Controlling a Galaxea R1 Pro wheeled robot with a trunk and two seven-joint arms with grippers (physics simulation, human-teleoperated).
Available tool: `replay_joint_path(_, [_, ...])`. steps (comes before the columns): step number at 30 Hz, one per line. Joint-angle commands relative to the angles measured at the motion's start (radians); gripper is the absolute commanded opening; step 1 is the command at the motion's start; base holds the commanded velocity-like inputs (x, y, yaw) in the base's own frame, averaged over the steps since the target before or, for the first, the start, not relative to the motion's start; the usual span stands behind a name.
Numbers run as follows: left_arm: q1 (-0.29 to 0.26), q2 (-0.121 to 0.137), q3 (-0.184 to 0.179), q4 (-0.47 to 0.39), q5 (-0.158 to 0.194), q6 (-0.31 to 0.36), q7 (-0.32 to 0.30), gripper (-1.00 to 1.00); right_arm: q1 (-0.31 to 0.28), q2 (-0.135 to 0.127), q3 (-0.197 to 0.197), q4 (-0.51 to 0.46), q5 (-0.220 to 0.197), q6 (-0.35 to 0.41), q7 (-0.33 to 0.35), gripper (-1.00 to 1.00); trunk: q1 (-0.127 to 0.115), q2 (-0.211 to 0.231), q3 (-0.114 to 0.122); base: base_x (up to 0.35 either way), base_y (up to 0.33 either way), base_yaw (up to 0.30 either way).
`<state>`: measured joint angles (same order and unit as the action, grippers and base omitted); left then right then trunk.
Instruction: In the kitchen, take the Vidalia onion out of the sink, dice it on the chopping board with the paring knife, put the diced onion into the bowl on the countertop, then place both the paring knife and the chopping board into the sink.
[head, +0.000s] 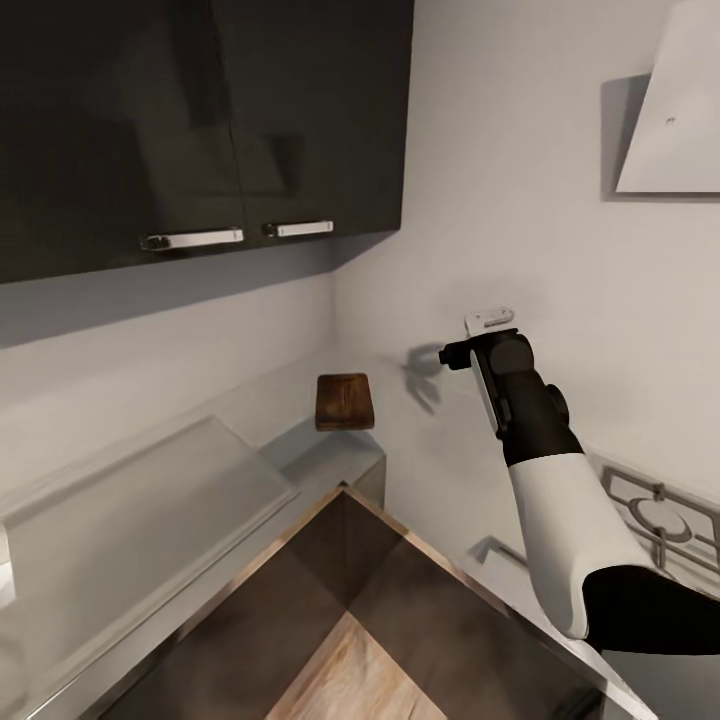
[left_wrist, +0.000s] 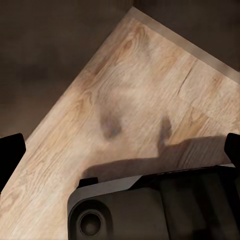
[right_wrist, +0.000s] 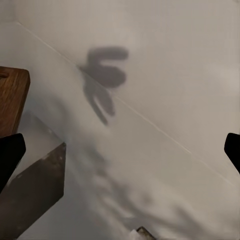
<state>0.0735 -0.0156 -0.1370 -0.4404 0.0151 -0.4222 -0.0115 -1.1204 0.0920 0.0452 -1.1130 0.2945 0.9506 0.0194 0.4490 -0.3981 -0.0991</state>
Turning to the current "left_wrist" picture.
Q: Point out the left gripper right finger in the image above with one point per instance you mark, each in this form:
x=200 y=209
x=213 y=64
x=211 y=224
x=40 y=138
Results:
x=232 y=149

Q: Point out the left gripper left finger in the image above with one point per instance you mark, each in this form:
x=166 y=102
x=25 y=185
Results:
x=12 y=149

